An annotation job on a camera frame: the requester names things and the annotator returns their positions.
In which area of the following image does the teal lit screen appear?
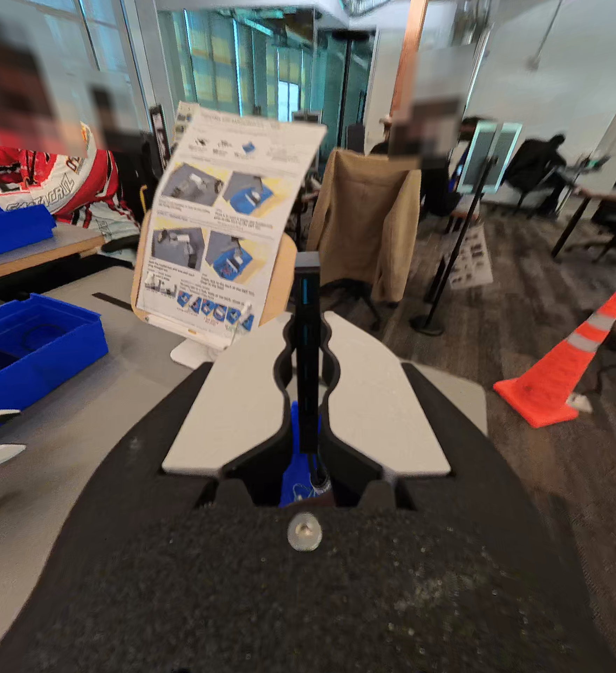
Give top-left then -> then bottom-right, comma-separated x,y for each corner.
458,121 -> 523,195

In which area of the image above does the blue storage bin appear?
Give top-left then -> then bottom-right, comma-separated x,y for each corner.
0,293 -> 110,415
0,197 -> 58,264
278,401 -> 335,510

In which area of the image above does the orange cone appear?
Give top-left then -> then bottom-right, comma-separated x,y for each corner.
493,287 -> 616,429

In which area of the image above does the white printed sheet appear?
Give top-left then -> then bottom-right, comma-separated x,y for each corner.
441,225 -> 494,291

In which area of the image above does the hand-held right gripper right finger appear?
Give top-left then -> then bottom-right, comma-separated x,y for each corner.
320,310 -> 452,480

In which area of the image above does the brown office desk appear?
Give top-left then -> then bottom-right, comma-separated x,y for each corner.
550,184 -> 616,259

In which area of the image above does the black usb hub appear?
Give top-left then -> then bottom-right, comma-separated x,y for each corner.
293,251 -> 332,492

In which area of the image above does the black stanchion pole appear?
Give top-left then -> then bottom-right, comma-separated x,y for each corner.
409,155 -> 499,337

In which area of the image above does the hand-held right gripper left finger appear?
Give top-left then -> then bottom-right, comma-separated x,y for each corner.
161,311 -> 294,479

